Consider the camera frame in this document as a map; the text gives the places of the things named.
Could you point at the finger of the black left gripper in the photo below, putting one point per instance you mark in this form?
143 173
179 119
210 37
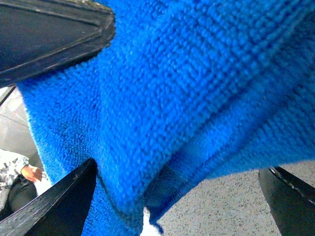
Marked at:
41 36

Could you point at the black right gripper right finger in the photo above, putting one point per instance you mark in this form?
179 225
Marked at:
291 201

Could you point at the blue microfiber cloth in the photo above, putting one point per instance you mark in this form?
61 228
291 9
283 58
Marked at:
187 90

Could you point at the bystander patterned sleeve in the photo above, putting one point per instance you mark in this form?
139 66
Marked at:
11 165

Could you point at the bystander hand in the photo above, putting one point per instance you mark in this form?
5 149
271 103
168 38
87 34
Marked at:
32 173

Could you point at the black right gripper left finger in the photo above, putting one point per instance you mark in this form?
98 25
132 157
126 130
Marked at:
60 211

